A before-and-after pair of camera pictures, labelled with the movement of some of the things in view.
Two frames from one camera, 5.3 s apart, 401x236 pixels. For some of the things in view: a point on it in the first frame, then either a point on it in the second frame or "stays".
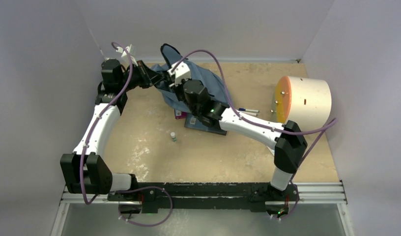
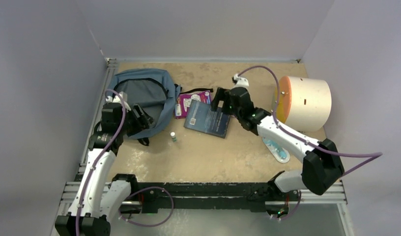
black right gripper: x=176 y=88 to x=221 y=93
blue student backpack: x=182 y=70 to x=154 y=90
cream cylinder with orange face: x=306 y=101 stays
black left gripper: x=149 y=77 to x=141 y=123
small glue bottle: x=173 y=135 stays
